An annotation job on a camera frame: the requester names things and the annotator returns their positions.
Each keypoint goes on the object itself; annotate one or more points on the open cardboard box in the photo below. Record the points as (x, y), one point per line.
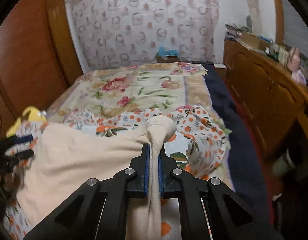
(253, 41)

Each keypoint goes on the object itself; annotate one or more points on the navy blue blanket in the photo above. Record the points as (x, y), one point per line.
(238, 130)

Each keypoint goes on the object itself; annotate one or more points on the floral blanket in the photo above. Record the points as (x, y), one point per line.
(144, 87)

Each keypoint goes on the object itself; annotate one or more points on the orange fruit print bedsheet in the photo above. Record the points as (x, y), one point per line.
(206, 135)

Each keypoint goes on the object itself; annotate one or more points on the stack of folded clothes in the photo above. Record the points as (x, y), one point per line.
(233, 31)

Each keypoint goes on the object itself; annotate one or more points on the grey window blind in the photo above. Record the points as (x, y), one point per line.
(298, 30)

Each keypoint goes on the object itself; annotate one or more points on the cardboard box with blue cloth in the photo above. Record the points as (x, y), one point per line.
(167, 55)

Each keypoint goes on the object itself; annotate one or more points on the pink bottle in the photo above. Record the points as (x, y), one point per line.
(293, 60)

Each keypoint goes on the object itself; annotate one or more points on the beige window curtain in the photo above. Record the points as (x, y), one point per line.
(251, 5)

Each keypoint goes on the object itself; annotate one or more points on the wooden louvered wardrobe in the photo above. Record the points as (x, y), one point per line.
(26, 55)

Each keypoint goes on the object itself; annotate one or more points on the beige printed t-shirt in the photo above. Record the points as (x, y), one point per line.
(81, 160)

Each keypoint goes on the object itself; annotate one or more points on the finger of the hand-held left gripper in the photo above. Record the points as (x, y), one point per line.
(23, 154)
(23, 140)

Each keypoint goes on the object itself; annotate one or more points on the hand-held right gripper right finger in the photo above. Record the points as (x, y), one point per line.
(164, 162)

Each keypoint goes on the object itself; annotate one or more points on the pink cloth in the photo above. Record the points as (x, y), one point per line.
(298, 77)

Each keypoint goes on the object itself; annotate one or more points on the circle patterned curtain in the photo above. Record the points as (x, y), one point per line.
(144, 25)

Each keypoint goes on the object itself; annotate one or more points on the yellow plush toy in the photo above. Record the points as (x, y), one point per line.
(21, 122)

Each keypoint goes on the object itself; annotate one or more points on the pale round container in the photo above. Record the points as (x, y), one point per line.
(286, 166)

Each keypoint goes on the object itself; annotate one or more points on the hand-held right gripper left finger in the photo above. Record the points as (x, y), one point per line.
(144, 160)

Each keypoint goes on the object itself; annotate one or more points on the wooden sideboard cabinet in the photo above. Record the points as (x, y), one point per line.
(263, 92)

